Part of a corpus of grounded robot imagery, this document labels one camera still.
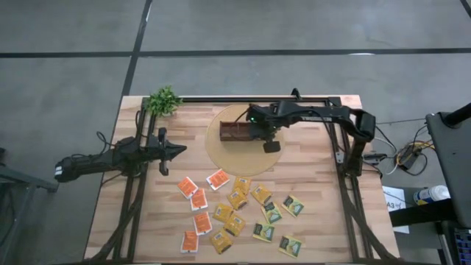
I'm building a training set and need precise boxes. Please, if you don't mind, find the black pole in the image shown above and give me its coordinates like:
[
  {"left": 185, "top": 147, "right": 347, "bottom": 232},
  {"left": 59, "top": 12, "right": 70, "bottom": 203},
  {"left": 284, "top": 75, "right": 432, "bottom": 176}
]
[{"left": 442, "top": 102, "right": 471, "bottom": 128}]

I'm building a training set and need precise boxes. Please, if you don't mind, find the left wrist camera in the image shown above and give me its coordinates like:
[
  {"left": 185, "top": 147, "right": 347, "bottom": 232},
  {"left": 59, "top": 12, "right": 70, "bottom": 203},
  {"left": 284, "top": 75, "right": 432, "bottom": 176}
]
[{"left": 145, "top": 144, "right": 160, "bottom": 161}]

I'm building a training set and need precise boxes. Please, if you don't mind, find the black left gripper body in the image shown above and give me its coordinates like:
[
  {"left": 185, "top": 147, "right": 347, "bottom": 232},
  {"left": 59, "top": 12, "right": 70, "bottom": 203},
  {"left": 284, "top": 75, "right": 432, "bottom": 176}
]
[{"left": 157, "top": 127, "right": 174, "bottom": 177}]

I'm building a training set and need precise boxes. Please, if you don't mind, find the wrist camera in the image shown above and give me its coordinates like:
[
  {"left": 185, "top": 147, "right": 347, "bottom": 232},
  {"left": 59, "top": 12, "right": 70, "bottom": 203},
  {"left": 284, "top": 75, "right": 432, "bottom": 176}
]
[
  {"left": 145, "top": 144, "right": 160, "bottom": 161},
  {"left": 246, "top": 105, "right": 261, "bottom": 126}
]

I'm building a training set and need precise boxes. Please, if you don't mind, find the orange tea bag packet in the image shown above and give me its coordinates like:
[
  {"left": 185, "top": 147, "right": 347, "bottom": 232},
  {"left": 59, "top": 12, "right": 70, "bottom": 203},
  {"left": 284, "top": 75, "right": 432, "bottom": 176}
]
[
  {"left": 177, "top": 176, "right": 199, "bottom": 199},
  {"left": 180, "top": 230, "right": 199, "bottom": 254},
  {"left": 190, "top": 188, "right": 209, "bottom": 212},
  {"left": 205, "top": 169, "right": 231, "bottom": 191},
  {"left": 193, "top": 211, "right": 213, "bottom": 236}
]

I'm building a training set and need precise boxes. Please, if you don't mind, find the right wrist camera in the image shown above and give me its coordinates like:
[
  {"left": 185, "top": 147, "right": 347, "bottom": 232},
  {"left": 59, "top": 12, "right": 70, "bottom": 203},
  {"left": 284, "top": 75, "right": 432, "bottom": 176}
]
[{"left": 246, "top": 105, "right": 261, "bottom": 126}]

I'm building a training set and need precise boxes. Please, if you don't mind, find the white and blue bottle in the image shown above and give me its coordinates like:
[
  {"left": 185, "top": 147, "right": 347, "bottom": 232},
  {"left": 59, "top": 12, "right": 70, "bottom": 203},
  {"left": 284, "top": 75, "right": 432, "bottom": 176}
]
[{"left": 413, "top": 185, "right": 451, "bottom": 206}]

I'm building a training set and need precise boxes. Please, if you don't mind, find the white paper sheet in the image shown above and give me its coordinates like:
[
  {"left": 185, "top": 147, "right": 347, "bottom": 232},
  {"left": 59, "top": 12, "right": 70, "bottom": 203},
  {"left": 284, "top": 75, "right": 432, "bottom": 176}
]
[{"left": 381, "top": 185, "right": 410, "bottom": 235}]

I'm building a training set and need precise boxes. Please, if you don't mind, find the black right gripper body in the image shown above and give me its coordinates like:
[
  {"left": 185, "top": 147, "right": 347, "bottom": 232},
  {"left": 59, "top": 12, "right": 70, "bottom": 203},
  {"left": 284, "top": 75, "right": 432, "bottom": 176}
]
[{"left": 253, "top": 121, "right": 284, "bottom": 154}]

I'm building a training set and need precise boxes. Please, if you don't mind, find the silver packet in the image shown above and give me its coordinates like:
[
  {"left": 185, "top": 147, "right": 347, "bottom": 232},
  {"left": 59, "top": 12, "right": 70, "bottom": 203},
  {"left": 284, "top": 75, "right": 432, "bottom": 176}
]
[{"left": 252, "top": 221, "right": 275, "bottom": 243}]

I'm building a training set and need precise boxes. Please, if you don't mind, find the black aluminium table frame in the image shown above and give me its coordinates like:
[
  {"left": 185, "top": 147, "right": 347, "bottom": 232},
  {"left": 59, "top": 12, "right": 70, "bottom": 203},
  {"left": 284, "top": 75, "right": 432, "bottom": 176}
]
[{"left": 88, "top": 96, "right": 391, "bottom": 264}]

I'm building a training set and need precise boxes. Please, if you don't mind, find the round woven straw placemat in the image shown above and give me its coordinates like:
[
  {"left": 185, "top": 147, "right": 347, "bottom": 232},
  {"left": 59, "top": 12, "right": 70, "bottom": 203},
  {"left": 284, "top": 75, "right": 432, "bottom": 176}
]
[{"left": 205, "top": 104, "right": 285, "bottom": 177}]

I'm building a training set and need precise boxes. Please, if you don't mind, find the dark grey cart top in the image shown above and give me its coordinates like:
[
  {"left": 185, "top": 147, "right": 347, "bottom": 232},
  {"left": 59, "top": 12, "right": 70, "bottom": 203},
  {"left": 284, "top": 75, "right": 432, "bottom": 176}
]
[{"left": 425, "top": 111, "right": 471, "bottom": 229}]

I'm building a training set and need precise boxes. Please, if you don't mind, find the black power strip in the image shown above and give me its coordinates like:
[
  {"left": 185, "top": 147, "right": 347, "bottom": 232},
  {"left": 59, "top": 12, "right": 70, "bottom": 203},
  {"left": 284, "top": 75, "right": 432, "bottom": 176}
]
[{"left": 399, "top": 145, "right": 419, "bottom": 166}]

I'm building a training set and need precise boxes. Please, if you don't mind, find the white cable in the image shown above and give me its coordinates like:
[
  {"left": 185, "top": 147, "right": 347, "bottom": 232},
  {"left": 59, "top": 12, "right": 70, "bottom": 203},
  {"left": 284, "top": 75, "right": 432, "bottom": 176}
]
[{"left": 373, "top": 135, "right": 400, "bottom": 176}]

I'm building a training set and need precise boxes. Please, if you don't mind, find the dark metal stand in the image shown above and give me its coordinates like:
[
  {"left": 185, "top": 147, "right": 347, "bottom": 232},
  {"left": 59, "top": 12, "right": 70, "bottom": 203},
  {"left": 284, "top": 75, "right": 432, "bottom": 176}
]
[{"left": 0, "top": 146, "right": 60, "bottom": 265}]

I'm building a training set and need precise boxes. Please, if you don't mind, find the yellow tea bag packet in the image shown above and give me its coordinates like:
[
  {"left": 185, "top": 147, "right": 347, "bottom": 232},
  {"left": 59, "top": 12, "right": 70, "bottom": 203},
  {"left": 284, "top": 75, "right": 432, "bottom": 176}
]
[
  {"left": 250, "top": 183, "right": 274, "bottom": 205},
  {"left": 233, "top": 175, "right": 252, "bottom": 195},
  {"left": 222, "top": 213, "right": 247, "bottom": 237},
  {"left": 212, "top": 202, "right": 234, "bottom": 224},
  {"left": 209, "top": 228, "right": 234, "bottom": 255},
  {"left": 226, "top": 188, "right": 249, "bottom": 211}
]

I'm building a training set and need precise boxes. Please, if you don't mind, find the green plant in white pot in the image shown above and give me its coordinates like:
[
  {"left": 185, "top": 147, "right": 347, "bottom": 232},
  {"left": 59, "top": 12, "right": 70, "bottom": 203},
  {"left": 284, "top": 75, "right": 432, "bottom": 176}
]
[{"left": 143, "top": 85, "right": 184, "bottom": 119}]

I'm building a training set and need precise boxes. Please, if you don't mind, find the brown wooden tea box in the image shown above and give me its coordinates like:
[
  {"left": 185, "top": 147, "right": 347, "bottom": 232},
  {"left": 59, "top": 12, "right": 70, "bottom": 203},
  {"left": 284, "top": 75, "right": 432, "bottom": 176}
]
[{"left": 219, "top": 120, "right": 258, "bottom": 143}]

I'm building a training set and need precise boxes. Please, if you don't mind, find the black cart shelf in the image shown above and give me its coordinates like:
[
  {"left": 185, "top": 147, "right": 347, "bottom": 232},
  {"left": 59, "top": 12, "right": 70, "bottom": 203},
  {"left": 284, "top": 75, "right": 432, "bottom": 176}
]
[{"left": 389, "top": 198, "right": 457, "bottom": 227}]

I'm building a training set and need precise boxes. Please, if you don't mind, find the black power adapter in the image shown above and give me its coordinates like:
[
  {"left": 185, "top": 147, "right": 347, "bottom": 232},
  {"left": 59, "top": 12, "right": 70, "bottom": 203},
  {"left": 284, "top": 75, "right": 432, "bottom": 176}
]
[{"left": 362, "top": 152, "right": 387, "bottom": 165}]

